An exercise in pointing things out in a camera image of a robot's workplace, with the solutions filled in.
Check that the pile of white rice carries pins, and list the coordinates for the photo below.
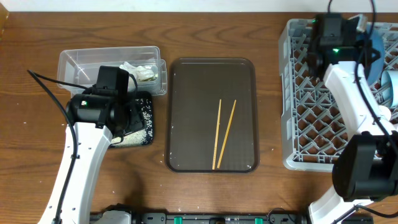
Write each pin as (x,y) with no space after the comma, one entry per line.
(141,132)

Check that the white paper napkin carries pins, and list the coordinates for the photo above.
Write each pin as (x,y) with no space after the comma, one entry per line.
(142,73)

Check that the dark blue round plate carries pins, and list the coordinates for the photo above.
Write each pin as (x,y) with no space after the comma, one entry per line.
(373,59)

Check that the white cup green inside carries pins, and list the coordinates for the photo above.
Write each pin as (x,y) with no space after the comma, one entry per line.
(385,113)

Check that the light blue small bowl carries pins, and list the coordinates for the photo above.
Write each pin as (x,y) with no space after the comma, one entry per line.
(389,88)

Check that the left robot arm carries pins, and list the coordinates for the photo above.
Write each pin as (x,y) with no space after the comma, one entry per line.
(93,118)

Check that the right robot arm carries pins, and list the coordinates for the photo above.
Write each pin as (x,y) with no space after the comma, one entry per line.
(347,55)

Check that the grey plastic dishwasher rack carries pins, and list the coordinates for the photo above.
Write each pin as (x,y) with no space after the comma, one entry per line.
(313,132)

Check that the brown plastic serving tray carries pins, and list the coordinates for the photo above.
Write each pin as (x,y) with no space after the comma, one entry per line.
(196,85)

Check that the left wooden chopstick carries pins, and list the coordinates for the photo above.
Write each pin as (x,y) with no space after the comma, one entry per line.
(216,135)

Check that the wooden chopstick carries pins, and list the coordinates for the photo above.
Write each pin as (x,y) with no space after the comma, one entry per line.
(226,135)
(216,135)

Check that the right wooden chopstick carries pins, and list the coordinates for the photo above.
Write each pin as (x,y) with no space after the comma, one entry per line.
(226,135)

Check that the black plastic tray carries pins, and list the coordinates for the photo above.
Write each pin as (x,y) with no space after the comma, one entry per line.
(132,109)

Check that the clear plastic bin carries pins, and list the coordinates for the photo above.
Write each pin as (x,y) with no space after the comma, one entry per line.
(81,66)

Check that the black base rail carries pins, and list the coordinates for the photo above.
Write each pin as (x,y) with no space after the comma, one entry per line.
(121,213)

